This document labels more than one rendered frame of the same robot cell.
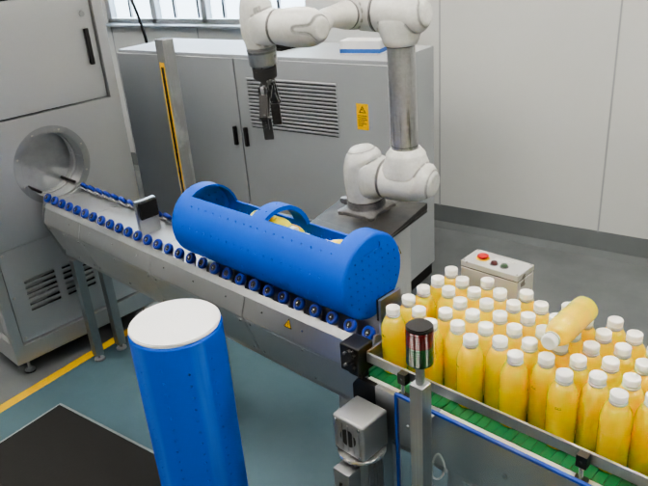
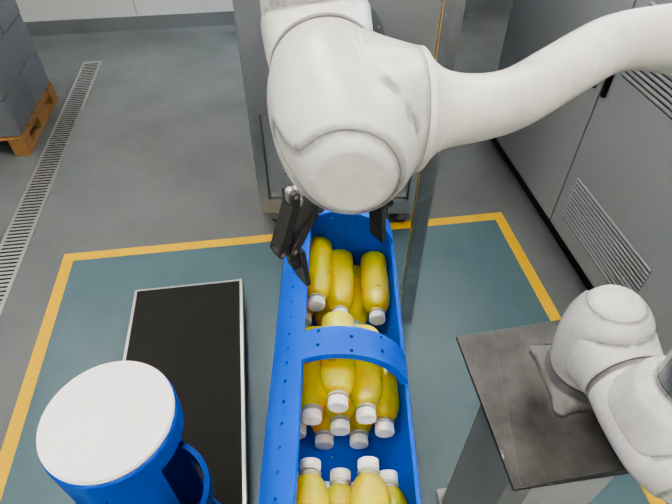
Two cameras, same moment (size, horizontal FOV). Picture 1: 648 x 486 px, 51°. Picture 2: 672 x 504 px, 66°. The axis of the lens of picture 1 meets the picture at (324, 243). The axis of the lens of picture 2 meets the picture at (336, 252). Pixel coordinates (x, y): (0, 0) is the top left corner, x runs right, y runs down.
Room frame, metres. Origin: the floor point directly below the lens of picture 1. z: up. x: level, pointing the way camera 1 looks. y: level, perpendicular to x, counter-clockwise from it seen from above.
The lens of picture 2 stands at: (1.76, -0.24, 2.05)
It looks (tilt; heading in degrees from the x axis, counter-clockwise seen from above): 45 degrees down; 45
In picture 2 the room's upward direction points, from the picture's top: straight up
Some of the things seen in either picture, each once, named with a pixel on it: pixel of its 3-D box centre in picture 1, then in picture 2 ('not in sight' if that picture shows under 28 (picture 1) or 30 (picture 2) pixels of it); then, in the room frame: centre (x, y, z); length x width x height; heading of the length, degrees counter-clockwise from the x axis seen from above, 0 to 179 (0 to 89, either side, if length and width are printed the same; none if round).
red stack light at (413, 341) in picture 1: (419, 336); not in sight; (1.30, -0.20, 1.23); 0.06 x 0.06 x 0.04
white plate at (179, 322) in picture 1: (175, 322); (107, 417); (1.79, 0.47, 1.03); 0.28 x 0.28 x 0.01
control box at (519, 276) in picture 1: (496, 276); not in sight; (1.88, -0.53, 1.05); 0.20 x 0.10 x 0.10; 45
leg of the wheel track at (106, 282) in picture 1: (110, 300); not in sight; (3.31, 1.20, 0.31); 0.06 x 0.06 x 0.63; 45
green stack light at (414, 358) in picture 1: (419, 352); not in sight; (1.30, -0.20, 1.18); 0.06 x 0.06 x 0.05
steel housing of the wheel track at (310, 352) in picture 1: (194, 276); not in sight; (2.57, 0.56, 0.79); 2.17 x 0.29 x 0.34; 45
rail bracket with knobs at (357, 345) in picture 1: (358, 355); not in sight; (1.65, -0.07, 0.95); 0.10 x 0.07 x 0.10; 135
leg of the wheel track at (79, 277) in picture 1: (88, 310); not in sight; (3.21, 1.30, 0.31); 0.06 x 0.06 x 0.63; 45
